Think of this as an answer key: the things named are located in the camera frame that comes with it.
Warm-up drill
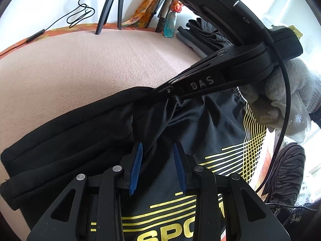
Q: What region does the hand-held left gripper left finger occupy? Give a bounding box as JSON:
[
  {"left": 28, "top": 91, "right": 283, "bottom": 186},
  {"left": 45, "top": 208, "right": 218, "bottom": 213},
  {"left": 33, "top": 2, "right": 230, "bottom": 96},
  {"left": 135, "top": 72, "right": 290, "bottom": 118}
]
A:
[{"left": 26, "top": 142, "right": 143, "bottom": 241}]

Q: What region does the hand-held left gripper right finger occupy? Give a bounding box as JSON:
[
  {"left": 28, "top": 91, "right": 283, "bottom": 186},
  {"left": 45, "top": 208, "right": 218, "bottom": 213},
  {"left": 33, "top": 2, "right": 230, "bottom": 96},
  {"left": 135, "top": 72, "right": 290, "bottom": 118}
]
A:
[{"left": 173, "top": 142, "right": 291, "bottom": 241}]

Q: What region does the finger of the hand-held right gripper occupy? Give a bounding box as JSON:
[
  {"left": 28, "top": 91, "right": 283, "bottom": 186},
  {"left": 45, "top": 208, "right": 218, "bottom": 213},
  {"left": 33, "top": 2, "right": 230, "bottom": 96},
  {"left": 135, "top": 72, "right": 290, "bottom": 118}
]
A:
[
  {"left": 153, "top": 43, "right": 267, "bottom": 92},
  {"left": 160, "top": 50, "right": 275, "bottom": 99}
]

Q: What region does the black yellow sports shirt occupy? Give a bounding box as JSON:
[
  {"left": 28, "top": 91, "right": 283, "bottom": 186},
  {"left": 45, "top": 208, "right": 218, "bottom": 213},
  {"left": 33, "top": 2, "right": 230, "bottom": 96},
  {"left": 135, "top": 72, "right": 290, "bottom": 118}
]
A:
[{"left": 0, "top": 85, "right": 269, "bottom": 241}]

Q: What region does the person's right hand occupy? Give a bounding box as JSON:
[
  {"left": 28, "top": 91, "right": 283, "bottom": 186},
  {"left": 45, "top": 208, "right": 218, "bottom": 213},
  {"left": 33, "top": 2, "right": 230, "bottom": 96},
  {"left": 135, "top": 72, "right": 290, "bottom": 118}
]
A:
[{"left": 238, "top": 57, "right": 321, "bottom": 141}]

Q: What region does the dark grey folded garment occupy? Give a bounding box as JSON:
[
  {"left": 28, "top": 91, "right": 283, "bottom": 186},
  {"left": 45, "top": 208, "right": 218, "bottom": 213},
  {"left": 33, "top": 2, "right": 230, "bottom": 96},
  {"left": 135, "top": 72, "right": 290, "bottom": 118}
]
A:
[{"left": 186, "top": 18, "right": 232, "bottom": 51}]

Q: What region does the light grey folded garment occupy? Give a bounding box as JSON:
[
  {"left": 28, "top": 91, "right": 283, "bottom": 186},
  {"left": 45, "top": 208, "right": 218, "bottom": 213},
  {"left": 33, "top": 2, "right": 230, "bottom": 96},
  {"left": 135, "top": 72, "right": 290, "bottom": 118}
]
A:
[{"left": 176, "top": 26, "right": 210, "bottom": 59}]

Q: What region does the blue spray bottle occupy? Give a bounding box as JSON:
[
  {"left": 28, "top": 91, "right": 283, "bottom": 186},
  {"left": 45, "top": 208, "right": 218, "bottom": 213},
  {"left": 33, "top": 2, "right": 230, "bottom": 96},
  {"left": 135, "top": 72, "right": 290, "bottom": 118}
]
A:
[{"left": 164, "top": 1, "right": 183, "bottom": 38}]

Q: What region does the silver and black tripod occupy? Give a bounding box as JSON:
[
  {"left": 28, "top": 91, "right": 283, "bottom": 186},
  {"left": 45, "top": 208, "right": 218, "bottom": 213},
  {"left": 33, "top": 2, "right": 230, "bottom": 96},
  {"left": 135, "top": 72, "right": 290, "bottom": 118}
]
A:
[{"left": 147, "top": 0, "right": 174, "bottom": 33}]

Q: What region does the orange patterned curtain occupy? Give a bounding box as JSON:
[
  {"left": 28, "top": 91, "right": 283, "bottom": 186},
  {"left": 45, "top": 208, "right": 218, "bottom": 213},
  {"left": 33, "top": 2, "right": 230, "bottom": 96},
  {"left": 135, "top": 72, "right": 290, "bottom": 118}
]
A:
[{"left": 122, "top": 0, "right": 167, "bottom": 30}]

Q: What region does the pink blanket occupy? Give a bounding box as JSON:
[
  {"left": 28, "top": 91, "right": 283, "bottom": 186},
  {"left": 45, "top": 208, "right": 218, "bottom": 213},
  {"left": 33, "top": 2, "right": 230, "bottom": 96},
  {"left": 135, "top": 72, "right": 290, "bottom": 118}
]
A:
[{"left": 0, "top": 28, "right": 274, "bottom": 241}]

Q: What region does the orange patterned bed sheet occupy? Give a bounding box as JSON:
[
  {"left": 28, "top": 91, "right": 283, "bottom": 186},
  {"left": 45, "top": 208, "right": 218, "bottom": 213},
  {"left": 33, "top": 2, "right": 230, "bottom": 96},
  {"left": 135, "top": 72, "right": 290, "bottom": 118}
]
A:
[{"left": 0, "top": 23, "right": 157, "bottom": 59}]

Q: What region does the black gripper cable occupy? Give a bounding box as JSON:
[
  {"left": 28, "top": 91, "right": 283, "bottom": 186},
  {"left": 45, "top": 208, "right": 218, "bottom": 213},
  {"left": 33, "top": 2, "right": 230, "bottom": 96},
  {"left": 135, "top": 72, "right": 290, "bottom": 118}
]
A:
[{"left": 232, "top": 0, "right": 292, "bottom": 192}]

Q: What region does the thin black cable with remote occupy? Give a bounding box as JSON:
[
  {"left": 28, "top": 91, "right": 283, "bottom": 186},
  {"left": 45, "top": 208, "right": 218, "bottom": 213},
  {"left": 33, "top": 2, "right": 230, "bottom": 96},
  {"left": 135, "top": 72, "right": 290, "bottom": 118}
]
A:
[{"left": 24, "top": 0, "right": 99, "bottom": 44}]

